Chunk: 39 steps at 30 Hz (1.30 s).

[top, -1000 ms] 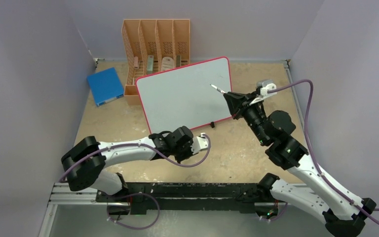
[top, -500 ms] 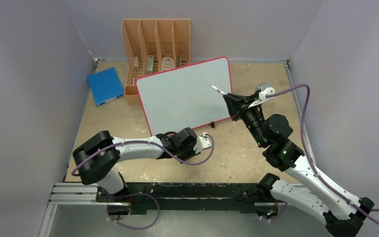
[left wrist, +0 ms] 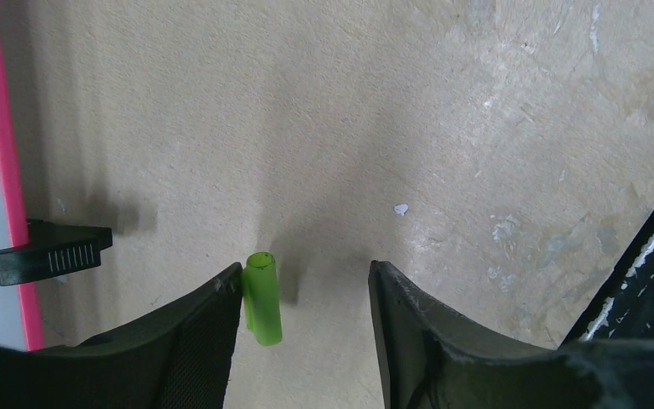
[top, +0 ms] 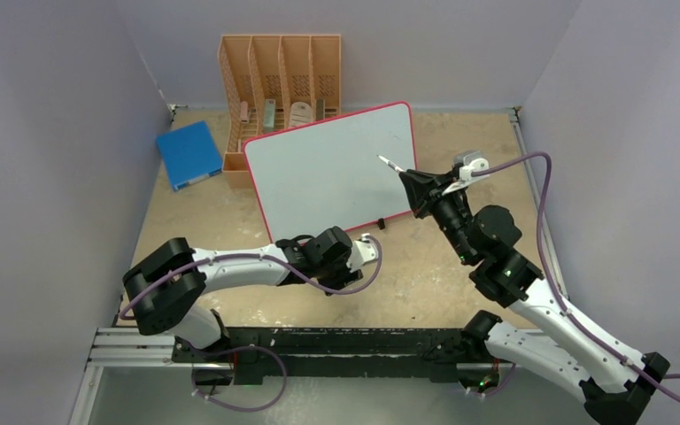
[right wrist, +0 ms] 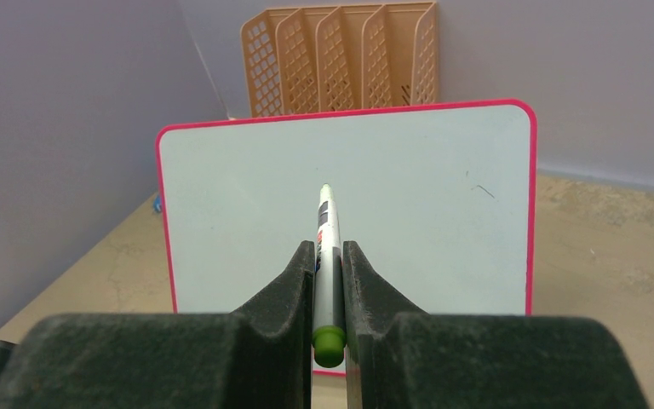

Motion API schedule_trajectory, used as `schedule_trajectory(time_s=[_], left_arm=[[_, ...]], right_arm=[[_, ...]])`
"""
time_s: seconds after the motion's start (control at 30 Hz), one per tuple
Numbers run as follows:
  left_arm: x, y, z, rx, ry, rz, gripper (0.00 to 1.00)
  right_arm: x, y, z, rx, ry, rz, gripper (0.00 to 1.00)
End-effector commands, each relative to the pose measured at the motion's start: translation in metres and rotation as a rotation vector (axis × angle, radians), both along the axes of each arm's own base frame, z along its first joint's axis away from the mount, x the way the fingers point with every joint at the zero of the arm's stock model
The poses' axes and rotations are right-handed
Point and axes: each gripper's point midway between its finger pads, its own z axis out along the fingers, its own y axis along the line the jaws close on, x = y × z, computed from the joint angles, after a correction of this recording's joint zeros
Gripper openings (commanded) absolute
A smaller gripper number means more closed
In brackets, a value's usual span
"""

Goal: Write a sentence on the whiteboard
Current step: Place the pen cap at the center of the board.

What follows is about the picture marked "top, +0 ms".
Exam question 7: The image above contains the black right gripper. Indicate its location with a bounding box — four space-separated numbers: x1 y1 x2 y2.
400 170 476 264

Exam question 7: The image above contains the green whiteboard marker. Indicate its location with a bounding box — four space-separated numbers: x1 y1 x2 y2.
377 155 405 174

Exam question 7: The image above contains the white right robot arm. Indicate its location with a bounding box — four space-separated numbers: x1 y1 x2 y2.
398 170 670 424

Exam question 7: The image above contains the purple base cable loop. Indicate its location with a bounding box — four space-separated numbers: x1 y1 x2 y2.
189 344 290 413

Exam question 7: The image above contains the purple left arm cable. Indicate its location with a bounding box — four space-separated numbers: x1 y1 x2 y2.
118 234 384 321

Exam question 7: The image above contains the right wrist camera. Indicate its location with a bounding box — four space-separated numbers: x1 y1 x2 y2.
443 151 490 195

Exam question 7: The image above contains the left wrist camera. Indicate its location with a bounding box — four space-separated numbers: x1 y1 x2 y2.
346 233 380 272

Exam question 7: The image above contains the pink-framed whiteboard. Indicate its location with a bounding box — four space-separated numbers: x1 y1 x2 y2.
243 101 417 241

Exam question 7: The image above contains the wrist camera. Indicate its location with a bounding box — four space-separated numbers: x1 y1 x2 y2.
443 151 490 195
346 233 380 272

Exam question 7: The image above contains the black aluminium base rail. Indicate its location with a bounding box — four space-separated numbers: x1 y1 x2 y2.
89 327 514 390

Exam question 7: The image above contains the orange plastic file organizer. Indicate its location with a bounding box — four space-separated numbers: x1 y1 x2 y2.
217 34 343 180

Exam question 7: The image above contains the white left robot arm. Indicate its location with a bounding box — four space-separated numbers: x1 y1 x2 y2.
120 227 382 362

